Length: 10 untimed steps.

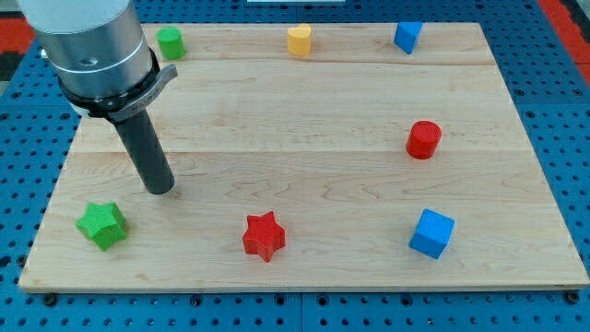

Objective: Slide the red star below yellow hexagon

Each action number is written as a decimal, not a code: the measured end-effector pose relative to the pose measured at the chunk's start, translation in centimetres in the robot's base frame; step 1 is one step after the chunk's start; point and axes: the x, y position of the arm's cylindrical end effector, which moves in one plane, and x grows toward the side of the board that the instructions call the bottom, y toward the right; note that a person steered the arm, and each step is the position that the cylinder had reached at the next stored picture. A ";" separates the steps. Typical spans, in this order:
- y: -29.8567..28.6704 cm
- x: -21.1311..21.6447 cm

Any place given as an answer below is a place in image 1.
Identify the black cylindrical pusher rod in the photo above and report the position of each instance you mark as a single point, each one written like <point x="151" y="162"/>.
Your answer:
<point x="143" y="147"/>

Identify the black clamp ring mount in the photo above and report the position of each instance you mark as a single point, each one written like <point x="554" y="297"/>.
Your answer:
<point x="117" y="109"/>

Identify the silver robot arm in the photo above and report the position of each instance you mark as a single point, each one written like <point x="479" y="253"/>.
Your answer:
<point x="106" y="69"/>

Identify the green star block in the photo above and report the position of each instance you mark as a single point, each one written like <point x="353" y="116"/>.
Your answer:
<point x="102" y="224"/>

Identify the red star block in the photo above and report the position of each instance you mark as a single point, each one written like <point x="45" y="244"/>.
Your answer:
<point x="263" y="236"/>

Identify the green cylinder block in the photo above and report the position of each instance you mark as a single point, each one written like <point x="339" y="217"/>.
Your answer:
<point x="170" y="41"/>

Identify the wooden board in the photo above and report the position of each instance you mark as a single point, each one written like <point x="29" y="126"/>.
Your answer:
<point x="320" y="140"/>

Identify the yellow heart block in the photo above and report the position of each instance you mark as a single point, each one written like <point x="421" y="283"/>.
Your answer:
<point x="299" y="39"/>

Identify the blue triangle block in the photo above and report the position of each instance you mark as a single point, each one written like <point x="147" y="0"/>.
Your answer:
<point x="407" y="35"/>

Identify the red cylinder block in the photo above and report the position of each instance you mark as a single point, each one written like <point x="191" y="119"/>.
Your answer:
<point x="423" y="139"/>

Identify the blue cube block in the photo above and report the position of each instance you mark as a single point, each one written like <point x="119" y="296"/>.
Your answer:
<point x="432" y="234"/>

